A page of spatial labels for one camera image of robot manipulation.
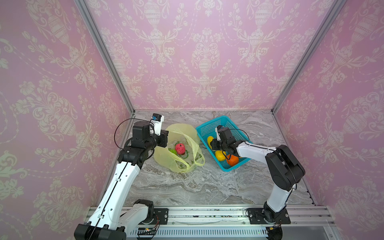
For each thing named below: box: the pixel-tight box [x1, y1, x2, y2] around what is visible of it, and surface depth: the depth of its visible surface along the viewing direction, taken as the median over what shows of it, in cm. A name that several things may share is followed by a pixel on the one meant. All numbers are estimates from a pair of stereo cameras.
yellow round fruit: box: [215, 150, 226, 161], surface depth 91 cm
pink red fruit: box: [175, 143, 186, 155], surface depth 96 cm
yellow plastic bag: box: [153, 123, 205, 174], surface depth 77 cm
